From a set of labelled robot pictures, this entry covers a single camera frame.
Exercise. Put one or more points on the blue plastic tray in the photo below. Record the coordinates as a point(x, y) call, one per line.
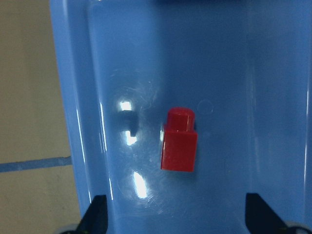
point(244, 67)

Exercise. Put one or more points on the red block with stud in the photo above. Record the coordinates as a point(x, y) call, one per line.
point(180, 141)

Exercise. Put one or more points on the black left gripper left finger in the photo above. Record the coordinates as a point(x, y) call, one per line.
point(95, 220)

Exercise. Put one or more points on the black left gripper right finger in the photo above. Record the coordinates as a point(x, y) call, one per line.
point(260, 218)

